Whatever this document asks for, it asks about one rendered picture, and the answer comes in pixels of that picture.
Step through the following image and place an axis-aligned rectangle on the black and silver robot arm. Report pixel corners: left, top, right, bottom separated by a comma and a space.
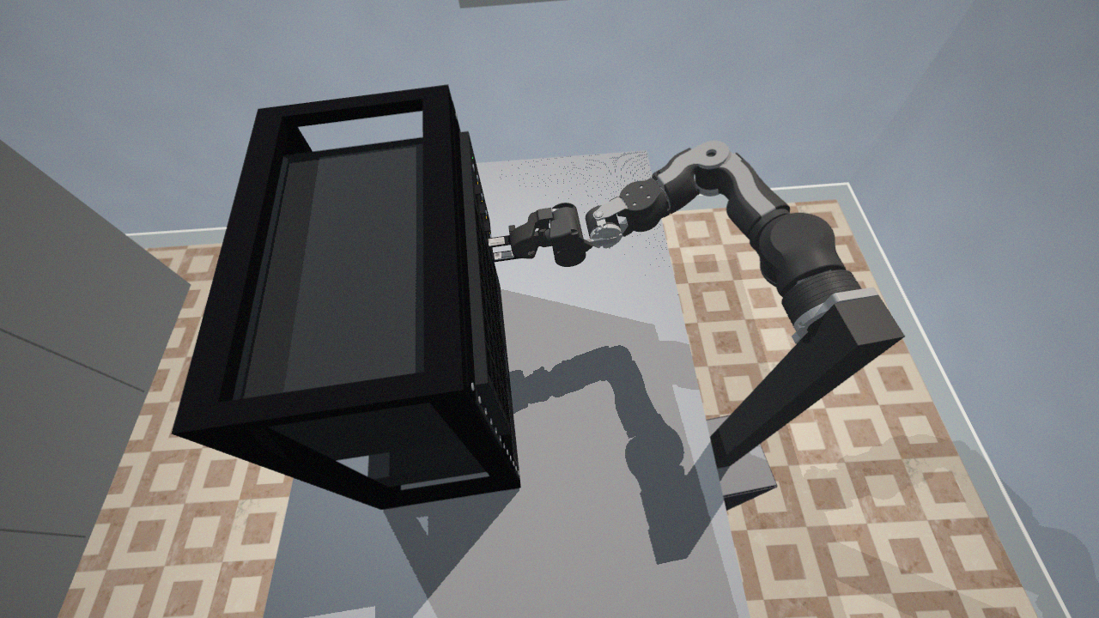
586, 141, 879, 344

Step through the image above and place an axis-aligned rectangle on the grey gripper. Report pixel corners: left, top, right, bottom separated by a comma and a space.
508, 203, 617, 267

